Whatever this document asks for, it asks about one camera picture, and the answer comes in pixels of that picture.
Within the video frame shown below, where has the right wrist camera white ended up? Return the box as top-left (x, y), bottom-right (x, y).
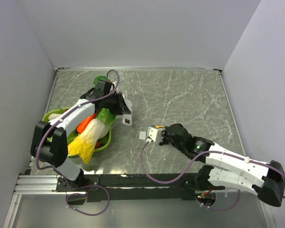
top-left (147, 127), bottom-right (164, 143)

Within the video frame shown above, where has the green lettuce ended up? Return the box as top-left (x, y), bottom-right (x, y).
top-left (96, 108), bottom-right (116, 136)

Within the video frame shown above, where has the white battery cover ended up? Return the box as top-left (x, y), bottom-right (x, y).
top-left (139, 131), bottom-right (147, 140)

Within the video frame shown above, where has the green plastic basket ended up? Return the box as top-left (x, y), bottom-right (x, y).
top-left (42, 107), bottom-right (112, 153)

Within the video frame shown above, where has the napa cabbage yellow white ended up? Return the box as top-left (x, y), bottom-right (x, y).
top-left (68, 118), bottom-right (108, 164)

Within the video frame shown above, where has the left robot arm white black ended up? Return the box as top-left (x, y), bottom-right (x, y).
top-left (30, 79), bottom-right (132, 191)

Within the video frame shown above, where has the white remote control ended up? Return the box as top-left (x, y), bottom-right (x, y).
top-left (122, 99), bottom-right (132, 126)

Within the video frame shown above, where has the green bok choy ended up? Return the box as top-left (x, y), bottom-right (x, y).
top-left (93, 76), bottom-right (117, 89)

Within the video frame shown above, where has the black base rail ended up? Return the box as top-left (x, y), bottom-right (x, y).
top-left (56, 172), bottom-right (226, 204)

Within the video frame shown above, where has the yellow handled screwdriver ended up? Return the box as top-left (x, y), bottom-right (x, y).
top-left (151, 125), bottom-right (166, 129)

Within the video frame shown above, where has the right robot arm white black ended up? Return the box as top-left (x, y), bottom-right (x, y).
top-left (156, 123), bottom-right (285, 207)

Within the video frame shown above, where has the orange carrot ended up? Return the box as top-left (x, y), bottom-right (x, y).
top-left (76, 112), bottom-right (97, 133)

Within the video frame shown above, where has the white radish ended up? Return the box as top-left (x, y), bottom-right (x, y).
top-left (48, 113), bottom-right (61, 122)

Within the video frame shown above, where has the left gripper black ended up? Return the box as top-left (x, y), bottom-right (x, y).
top-left (104, 92), bottom-right (131, 115)

